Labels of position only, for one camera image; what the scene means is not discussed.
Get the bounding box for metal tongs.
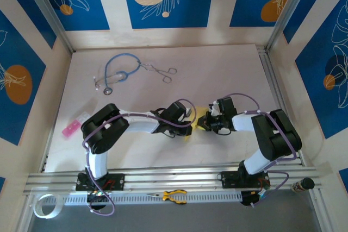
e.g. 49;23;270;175
139;62;177;83

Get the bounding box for yellow black pliers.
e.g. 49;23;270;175
146;189;188;205

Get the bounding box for white slotted cable duct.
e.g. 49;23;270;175
43;191;243;205

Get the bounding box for small bottle with black cap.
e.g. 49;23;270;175
291;177;315;193

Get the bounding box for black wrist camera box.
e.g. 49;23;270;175
165;102;192;123
208;97;237;120

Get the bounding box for aluminium mounting rail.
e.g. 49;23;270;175
23;161;323;197

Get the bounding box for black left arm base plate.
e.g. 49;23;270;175
75;172;126;191

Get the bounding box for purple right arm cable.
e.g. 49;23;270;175
229;92;297;208

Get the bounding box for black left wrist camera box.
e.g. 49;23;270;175
165;102;192;123

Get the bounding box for black controller board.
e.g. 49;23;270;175
240;190;270;208
86;190;111;206

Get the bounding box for clear tape roll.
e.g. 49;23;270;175
33;193;63;219

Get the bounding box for blue stethoscope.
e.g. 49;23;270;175
93;53;142;96

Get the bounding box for aluminium side rail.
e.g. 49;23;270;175
257;46;305;165

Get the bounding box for aluminium frame post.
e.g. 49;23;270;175
265;0;316;52
20;0;76;53

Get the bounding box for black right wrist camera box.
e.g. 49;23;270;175
208;97;237;120

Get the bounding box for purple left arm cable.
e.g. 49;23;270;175
82;98;197;216

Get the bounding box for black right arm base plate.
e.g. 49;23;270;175
220;170;270;189

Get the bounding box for yellow paper sheet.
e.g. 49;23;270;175
184;106;209;142

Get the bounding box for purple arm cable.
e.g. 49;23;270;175
229;92;297;208
82;98;197;216

